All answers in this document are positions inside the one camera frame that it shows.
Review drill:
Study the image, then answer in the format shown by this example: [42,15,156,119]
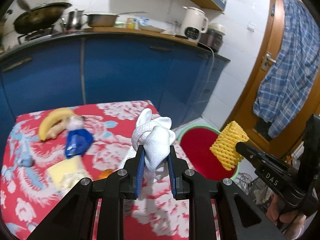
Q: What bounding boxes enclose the garlic bulb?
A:
[66,115,85,131]

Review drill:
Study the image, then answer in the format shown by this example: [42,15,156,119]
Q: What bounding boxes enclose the yellow foam fruit net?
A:
[209,121,249,171]

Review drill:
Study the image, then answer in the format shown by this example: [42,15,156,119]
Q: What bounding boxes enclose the silver door handle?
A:
[261,52,276,72]

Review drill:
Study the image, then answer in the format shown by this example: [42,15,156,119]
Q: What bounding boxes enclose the yellow sponge block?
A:
[47,155,83,190]

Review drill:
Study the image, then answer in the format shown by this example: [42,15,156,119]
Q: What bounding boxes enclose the blue kitchen base cabinets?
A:
[1,33,229,147]

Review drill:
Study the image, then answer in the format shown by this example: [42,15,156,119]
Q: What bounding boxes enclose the yellow banana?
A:
[38,108,74,141]

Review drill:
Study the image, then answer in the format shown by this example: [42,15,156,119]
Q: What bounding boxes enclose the wooden door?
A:
[220,0,320,159]

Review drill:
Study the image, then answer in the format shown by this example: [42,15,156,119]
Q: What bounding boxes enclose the blue plaid shirt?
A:
[253,0,319,138]

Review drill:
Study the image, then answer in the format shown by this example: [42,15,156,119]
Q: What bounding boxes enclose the black wok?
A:
[14,0,72,34]

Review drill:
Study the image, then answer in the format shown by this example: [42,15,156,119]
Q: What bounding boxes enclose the white electric kettle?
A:
[178,7,209,43]

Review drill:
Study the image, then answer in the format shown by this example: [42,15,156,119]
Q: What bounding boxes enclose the yellow food package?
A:
[126,17,137,29]

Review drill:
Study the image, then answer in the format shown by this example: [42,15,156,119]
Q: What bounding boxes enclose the white plate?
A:
[139,25,165,33]

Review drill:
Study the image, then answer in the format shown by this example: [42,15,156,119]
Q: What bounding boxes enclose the grey coiled cable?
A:
[233,172,261,196]

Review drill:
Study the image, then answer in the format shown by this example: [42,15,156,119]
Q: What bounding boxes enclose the gas stove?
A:
[17,25,61,44]

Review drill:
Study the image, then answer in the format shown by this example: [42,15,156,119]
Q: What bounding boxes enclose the blue plastic wrapper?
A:
[65,128,93,159]

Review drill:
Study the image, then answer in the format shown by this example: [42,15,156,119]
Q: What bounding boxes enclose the small steel pot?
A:
[60,9,84,32]

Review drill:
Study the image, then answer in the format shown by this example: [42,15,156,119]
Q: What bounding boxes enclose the red bucket green rim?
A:
[177,124,239,181]

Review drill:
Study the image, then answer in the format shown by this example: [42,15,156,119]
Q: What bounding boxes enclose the white power cord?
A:
[198,43,216,86]

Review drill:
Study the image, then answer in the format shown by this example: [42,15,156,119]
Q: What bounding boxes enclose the dark rice cooker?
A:
[199,23,226,53]

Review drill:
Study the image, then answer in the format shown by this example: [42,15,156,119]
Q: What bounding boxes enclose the right hand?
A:
[266,194,306,239]

